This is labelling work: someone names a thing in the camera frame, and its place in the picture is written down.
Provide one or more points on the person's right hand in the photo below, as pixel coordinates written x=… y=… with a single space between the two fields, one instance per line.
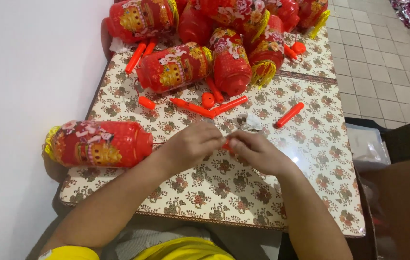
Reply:
x=262 y=153

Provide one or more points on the person's left hand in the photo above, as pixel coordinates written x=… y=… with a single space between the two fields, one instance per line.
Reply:
x=190 y=144

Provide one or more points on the person's left fingers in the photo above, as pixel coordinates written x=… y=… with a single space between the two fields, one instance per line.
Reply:
x=212 y=134

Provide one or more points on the small red plastic piece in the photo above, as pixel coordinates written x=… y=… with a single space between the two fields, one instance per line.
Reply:
x=226 y=146

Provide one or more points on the orange round plastic cap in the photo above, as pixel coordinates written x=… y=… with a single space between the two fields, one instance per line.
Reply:
x=299 y=48
x=207 y=100

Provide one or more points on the crumpled clear plastic wrapper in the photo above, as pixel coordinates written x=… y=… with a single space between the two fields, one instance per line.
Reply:
x=250 y=122

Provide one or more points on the short orange plastic plug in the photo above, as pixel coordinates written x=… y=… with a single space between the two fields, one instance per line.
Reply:
x=147 y=103

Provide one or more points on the pile of red lanterns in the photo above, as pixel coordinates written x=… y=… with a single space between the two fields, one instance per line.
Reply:
x=226 y=43

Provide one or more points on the floral patterned tablecloth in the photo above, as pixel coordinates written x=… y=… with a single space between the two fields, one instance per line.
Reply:
x=298 y=169

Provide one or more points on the red printed lantern yellow tassel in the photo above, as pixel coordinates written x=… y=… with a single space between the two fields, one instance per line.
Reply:
x=100 y=144

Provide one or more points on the person's grey trousers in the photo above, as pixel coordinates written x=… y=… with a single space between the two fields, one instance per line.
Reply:
x=248 y=243

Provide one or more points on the person's yellow shirt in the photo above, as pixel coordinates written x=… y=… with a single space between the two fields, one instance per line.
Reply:
x=183 y=251

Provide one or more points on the white crumpled tissue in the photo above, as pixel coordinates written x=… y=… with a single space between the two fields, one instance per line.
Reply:
x=119 y=46

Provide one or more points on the brown wooden chair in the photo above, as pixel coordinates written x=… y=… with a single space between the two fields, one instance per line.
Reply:
x=106 y=39

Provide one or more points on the clear plastic bag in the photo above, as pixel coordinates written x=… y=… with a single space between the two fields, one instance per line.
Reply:
x=365 y=144

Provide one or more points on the brown cardboard box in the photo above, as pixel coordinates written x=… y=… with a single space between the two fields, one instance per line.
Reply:
x=403 y=209

